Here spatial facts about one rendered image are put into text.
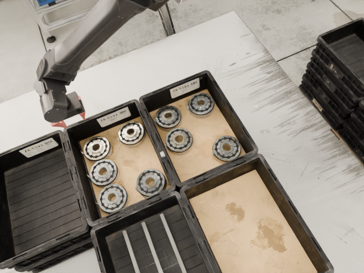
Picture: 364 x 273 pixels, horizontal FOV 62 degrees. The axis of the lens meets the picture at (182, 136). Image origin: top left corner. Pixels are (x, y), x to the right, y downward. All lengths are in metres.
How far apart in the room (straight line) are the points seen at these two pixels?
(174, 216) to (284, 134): 0.59
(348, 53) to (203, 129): 1.09
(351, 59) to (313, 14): 1.05
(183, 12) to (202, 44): 1.32
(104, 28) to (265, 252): 0.79
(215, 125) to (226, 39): 0.61
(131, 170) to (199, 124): 0.31
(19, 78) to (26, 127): 1.34
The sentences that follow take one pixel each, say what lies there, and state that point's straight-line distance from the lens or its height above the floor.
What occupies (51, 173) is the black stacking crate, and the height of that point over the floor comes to 0.83.
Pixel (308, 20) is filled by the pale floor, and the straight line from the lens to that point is 2.89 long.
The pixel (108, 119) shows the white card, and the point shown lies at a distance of 1.20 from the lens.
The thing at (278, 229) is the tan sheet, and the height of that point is 0.83.
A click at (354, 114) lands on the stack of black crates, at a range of 1.90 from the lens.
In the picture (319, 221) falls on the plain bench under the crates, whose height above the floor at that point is 0.70.
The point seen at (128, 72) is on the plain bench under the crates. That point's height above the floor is 0.70.
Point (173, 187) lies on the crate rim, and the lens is 0.99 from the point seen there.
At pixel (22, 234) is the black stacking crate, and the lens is 1.24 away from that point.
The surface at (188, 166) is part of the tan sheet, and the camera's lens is 1.12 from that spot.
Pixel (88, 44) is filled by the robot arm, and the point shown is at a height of 1.41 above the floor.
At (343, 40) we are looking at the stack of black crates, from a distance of 2.07.
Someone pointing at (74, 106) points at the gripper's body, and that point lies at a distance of 0.94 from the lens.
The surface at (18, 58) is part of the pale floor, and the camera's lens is 3.08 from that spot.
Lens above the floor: 1.86
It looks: 61 degrees down
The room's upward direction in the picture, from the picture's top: 12 degrees counter-clockwise
